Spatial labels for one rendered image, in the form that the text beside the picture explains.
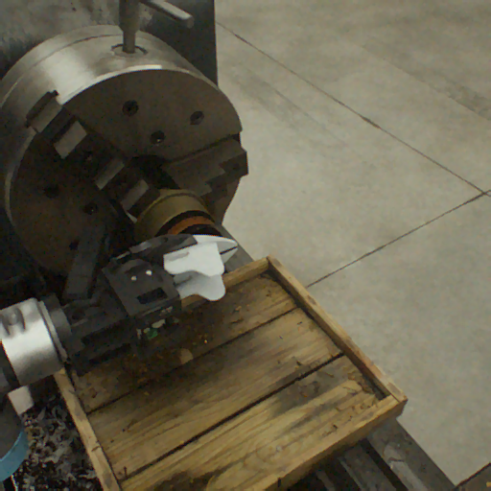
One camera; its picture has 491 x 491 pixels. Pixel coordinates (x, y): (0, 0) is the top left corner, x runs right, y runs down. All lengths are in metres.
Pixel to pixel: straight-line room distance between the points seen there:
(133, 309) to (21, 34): 0.40
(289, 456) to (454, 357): 1.32
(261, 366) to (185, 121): 0.34
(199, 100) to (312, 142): 2.09
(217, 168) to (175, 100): 0.10
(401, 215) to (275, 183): 0.55
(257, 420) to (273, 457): 0.05
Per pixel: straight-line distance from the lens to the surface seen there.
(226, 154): 0.75
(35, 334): 0.56
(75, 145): 0.64
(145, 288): 0.57
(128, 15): 0.69
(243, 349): 0.80
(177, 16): 0.62
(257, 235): 2.26
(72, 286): 0.60
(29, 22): 0.81
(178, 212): 0.64
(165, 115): 0.71
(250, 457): 0.72
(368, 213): 2.41
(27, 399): 1.24
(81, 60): 0.70
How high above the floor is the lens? 1.53
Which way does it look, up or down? 44 degrees down
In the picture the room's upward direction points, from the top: straight up
